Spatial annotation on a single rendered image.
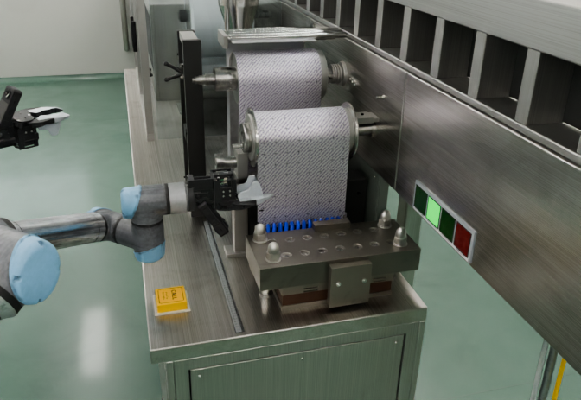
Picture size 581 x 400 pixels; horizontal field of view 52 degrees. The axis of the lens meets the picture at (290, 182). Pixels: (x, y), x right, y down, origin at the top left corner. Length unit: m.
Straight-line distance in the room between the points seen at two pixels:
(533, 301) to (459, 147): 0.33
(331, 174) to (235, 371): 0.53
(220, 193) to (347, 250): 0.33
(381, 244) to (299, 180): 0.26
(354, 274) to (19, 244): 0.72
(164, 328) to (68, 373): 1.37
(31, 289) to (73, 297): 2.03
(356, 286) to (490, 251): 0.40
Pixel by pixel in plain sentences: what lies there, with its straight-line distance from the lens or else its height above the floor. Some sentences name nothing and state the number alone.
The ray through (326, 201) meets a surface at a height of 1.08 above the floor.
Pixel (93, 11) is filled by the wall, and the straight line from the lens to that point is 6.96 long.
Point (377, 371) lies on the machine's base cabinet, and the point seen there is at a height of 0.72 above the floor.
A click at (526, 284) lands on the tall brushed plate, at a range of 1.10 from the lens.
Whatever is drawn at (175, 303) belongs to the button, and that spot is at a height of 0.92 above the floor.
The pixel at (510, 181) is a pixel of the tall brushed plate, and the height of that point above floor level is 1.35.
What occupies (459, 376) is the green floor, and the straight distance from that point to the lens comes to 2.74.
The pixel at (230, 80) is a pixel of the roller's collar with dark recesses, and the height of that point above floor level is 1.34.
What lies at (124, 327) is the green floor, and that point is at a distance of 2.93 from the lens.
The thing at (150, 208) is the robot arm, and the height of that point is 1.13.
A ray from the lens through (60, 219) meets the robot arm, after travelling 1.44.
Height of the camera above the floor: 1.77
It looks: 24 degrees down
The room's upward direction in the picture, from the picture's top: 2 degrees clockwise
